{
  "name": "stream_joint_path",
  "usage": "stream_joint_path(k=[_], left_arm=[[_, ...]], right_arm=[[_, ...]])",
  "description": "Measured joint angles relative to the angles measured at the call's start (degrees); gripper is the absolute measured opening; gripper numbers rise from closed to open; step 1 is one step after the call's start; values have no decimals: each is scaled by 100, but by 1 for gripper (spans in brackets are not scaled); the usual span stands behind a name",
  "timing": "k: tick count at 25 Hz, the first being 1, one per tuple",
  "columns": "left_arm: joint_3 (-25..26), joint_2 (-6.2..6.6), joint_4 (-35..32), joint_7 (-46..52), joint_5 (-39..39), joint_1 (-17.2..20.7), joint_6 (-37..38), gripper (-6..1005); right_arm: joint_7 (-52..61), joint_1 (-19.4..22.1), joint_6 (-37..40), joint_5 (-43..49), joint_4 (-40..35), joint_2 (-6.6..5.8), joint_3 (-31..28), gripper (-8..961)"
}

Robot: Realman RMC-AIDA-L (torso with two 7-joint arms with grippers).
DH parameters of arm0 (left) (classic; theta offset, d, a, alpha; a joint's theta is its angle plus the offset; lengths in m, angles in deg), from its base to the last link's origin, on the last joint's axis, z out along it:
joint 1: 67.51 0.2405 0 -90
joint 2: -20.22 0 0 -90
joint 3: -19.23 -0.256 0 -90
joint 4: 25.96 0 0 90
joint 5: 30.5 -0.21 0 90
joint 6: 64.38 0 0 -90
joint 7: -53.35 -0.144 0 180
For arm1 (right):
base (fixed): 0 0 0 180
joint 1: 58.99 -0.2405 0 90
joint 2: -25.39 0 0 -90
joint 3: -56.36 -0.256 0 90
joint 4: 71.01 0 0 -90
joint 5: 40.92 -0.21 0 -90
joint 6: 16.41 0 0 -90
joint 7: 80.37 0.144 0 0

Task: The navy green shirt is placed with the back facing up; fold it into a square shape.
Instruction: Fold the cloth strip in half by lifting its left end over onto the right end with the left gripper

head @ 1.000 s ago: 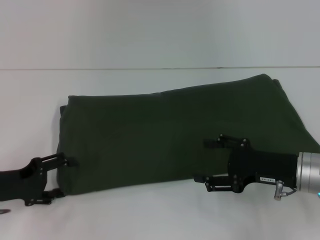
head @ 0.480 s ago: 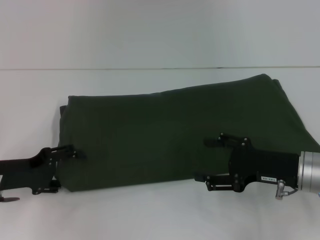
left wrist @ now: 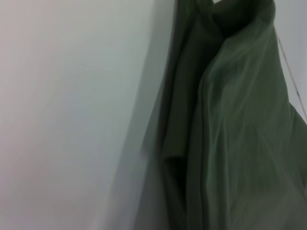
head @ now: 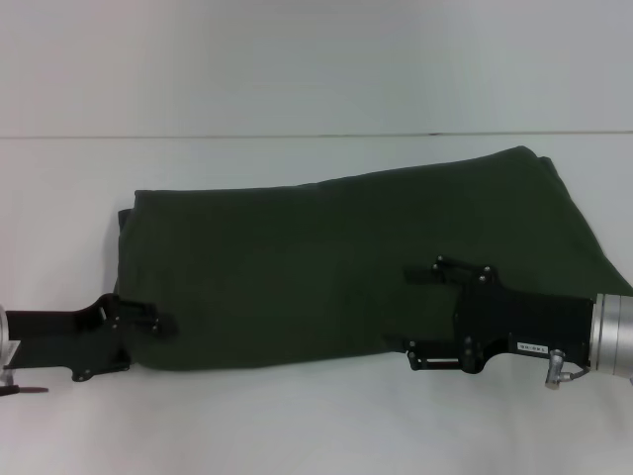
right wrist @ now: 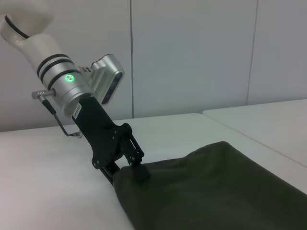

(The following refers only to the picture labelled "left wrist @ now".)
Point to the dark green t-shirt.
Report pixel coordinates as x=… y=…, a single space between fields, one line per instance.
x=227 y=131

